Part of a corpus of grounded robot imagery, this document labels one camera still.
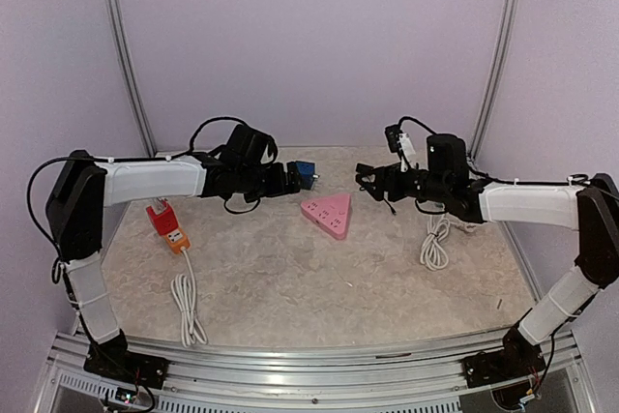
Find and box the white cable of teal strip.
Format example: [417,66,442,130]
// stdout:
[419,214,473,272]

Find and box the blue cube socket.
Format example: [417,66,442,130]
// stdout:
[295,161,320,191]

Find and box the right aluminium frame post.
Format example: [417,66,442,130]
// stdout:
[469,0,518,162]

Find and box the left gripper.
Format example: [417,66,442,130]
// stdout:
[237,161,305,202]

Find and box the white cable of orange strip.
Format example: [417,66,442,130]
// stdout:
[172,247,209,348]

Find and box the red cube socket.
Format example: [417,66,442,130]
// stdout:
[146,202,179,236]

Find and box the orange power strip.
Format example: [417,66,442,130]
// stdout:
[163,228,191,254]

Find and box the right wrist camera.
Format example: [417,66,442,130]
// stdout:
[384,124,416,162]

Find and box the pink triangular power strip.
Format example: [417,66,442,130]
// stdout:
[300,193,352,240]

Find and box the left aluminium frame post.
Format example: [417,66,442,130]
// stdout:
[104,0,158,156]

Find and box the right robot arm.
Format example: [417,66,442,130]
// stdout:
[355,126,618,388]

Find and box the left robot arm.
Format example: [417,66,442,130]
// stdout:
[40,118,302,387]

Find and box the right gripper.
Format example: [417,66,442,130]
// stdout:
[355,162,449,203]

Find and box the white charger with pink cable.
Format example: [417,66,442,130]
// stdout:
[150,197,167,214]

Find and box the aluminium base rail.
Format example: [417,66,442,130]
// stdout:
[26,329,602,412]

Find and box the aluminium frame post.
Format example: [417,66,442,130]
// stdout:
[469,0,518,162]
[104,0,158,156]

